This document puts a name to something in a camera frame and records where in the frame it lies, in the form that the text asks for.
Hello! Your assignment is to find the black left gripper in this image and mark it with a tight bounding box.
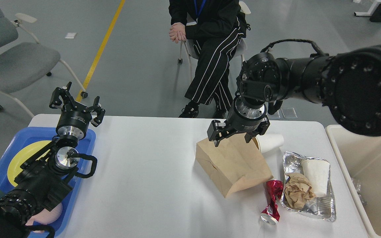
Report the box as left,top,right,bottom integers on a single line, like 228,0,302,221
49,82,106,140

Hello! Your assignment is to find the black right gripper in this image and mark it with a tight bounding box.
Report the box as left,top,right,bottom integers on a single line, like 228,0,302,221
207,96,270,147

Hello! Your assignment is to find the brown paper bag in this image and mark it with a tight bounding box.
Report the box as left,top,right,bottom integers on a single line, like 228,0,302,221
195,134,273,198

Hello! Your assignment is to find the brown paper ball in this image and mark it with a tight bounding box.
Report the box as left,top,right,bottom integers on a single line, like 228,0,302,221
284,172,316,210

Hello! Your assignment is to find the white paper cup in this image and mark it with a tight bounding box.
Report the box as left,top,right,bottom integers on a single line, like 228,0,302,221
301,159,330,197
252,134,284,154

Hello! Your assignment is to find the yellow plastic plate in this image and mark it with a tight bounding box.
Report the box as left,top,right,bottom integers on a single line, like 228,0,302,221
7,140,50,187

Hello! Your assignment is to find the crushed red can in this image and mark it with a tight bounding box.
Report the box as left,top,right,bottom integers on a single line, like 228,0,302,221
260,179,284,225

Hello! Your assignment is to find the pink plastic mug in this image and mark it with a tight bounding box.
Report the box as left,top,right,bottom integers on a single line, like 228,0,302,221
26,203,63,226

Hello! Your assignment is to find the foil wrapper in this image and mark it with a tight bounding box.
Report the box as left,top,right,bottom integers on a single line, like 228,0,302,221
280,151,336,222

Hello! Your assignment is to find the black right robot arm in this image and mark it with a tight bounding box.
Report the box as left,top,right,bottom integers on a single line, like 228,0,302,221
207,39,381,146

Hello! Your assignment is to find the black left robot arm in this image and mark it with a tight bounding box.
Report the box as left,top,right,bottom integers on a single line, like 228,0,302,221
0,82,105,238

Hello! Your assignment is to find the grey office chair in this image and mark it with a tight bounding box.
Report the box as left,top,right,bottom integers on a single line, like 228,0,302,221
0,9,77,117

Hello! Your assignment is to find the white chair under person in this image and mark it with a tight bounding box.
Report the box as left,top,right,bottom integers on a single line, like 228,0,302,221
178,1,251,82

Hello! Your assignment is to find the person in black tracksuit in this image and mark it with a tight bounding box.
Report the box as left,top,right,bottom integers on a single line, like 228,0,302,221
168,0,249,119

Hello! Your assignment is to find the blue plastic tray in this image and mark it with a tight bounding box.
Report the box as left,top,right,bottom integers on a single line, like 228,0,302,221
0,127,96,238

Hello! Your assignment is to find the beige plastic bin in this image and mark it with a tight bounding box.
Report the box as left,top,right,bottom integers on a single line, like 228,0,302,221
325,125,381,238

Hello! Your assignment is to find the white desk base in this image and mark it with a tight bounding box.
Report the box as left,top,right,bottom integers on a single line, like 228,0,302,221
354,0,381,23

